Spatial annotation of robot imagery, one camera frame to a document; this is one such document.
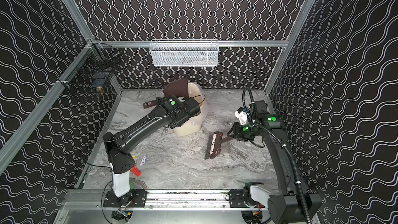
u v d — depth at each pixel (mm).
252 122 509
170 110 505
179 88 722
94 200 748
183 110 525
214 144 792
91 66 950
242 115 681
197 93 844
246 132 605
